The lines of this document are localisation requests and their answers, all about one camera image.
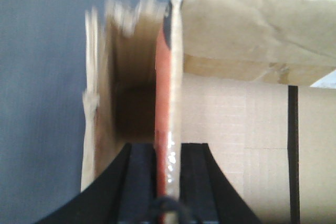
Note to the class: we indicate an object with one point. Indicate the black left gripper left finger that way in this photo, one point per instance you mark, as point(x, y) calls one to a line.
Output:
point(121, 194)

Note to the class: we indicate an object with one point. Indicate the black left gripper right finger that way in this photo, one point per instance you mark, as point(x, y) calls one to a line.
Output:
point(206, 191)

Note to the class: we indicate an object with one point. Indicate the cardboard box red print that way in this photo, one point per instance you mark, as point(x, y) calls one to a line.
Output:
point(246, 77)

